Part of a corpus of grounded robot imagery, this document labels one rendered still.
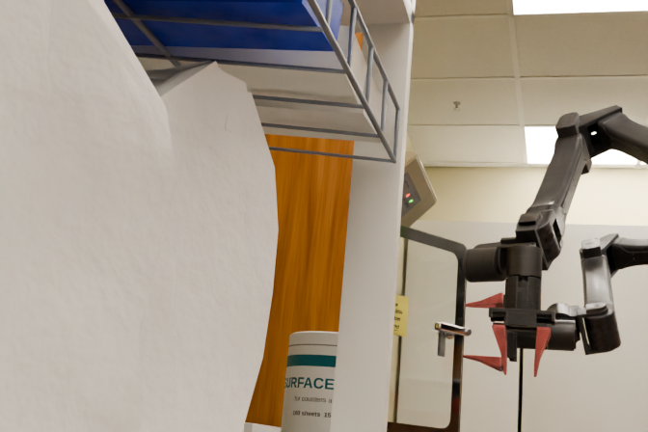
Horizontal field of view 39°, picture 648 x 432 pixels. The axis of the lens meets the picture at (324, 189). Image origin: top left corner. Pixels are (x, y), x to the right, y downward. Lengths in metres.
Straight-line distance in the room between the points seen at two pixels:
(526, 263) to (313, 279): 0.38
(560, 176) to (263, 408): 0.67
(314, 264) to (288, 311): 0.10
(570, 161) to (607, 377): 3.07
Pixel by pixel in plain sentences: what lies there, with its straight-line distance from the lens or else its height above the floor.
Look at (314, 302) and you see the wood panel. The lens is 1.63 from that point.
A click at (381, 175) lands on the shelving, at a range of 0.83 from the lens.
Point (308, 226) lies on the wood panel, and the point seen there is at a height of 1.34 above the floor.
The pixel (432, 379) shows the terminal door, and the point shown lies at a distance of 1.84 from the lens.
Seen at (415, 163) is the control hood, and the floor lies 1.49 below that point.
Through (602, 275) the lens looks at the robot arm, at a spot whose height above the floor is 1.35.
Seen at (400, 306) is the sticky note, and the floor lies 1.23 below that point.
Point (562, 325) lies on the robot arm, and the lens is 1.77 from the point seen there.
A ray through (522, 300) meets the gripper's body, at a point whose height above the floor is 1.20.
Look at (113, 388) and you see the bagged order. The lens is 0.36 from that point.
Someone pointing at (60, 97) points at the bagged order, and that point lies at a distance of 0.37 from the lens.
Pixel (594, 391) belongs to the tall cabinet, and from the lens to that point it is 4.77.
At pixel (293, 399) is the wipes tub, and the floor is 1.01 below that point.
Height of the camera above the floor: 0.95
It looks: 16 degrees up
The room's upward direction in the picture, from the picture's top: 5 degrees clockwise
